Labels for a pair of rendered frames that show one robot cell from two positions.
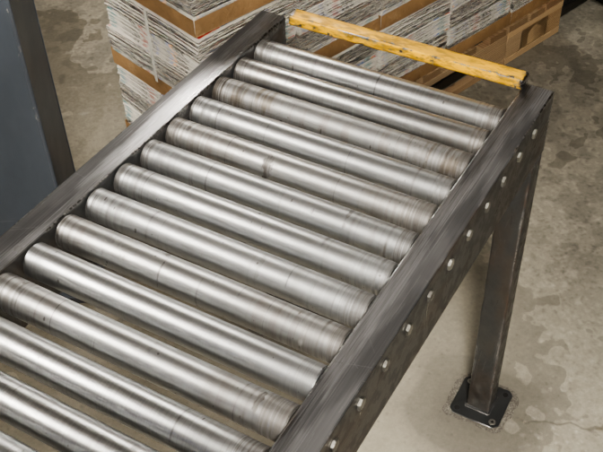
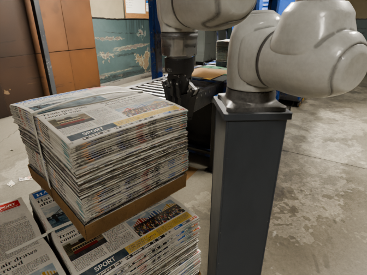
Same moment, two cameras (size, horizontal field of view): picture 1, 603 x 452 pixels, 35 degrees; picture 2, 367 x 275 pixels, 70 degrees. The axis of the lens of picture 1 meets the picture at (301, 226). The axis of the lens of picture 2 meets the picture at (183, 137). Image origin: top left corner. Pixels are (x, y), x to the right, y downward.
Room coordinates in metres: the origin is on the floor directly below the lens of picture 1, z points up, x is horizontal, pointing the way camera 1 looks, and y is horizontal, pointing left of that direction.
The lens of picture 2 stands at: (2.52, 0.41, 1.25)
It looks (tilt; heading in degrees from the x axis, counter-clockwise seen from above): 24 degrees down; 180
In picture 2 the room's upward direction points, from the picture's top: straight up
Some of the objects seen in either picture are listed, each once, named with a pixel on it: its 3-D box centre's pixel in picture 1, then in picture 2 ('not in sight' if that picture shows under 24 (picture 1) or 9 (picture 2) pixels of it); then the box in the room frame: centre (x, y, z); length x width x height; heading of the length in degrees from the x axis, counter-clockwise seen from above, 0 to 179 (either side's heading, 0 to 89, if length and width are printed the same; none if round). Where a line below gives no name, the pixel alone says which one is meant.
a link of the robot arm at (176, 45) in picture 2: not in sight; (179, 45); (1.83, 0.41, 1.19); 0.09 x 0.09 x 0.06
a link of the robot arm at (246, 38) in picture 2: not in sight; (256, 51); (1.70, 0.64, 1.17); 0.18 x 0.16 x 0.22; 25
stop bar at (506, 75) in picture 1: (403, 47); not in sight; (1.37, -0.18, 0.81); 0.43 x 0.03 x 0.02; 59
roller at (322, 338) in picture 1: (196, 285); not in sight; (0.86, 0.14, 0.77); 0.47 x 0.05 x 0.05; 59
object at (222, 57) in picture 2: not in sight; (234, 52); (-0.55, 1.00, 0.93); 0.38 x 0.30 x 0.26; 149
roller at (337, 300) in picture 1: (223, 255); not in sight; (0.92, 0.11, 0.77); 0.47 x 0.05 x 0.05; 59
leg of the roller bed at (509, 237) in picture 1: (499, 294); not in sight; (1.23, -0.37, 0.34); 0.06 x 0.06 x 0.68; 59
